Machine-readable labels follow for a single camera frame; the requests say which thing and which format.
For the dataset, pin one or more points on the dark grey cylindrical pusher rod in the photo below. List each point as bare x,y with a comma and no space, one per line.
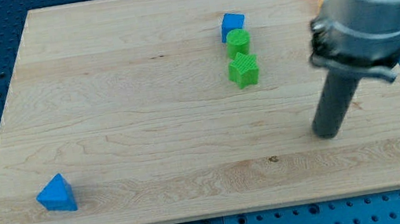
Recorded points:
334,102

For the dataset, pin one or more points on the blue triangle block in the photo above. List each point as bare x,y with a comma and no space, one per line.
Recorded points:
57,195

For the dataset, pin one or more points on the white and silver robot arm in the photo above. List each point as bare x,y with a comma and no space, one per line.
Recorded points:
369,16

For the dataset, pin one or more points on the black clamp collar with lever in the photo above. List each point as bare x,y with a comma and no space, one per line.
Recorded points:
353,54

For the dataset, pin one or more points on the green star block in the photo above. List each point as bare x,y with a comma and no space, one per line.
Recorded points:
243,70

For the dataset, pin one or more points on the green cylinder block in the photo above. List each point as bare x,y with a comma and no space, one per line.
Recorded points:
237,41

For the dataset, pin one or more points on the wooden board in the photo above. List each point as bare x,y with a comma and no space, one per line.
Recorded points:
130,101

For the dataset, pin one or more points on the blue cube block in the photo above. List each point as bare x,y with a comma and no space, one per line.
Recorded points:
231,21

